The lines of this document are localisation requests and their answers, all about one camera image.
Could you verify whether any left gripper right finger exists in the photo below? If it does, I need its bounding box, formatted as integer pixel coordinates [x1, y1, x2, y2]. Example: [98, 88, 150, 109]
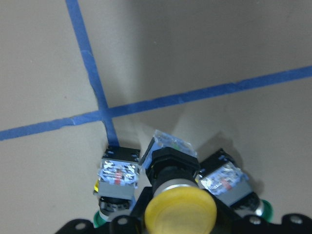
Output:
[212, 199, 312, 234]

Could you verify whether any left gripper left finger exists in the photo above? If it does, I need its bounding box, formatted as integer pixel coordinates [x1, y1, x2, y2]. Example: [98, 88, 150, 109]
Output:
[55, 215, 142, 234]

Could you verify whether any yellow push button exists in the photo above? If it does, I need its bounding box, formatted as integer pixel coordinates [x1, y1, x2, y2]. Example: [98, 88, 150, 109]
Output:
[142, 130, 217, 234]

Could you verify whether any green push button inner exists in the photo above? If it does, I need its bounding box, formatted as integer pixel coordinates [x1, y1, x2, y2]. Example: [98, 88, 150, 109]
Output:
[93, 145, 140, 228]

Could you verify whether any green push button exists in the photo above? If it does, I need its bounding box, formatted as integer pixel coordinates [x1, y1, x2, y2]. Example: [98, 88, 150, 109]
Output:
[93, 145, 140, 228]
[198, 148, 273, 222]

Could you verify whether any green push button outer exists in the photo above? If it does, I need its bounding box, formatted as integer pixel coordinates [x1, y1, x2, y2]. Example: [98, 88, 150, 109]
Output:
[198, 148, 273, 222]

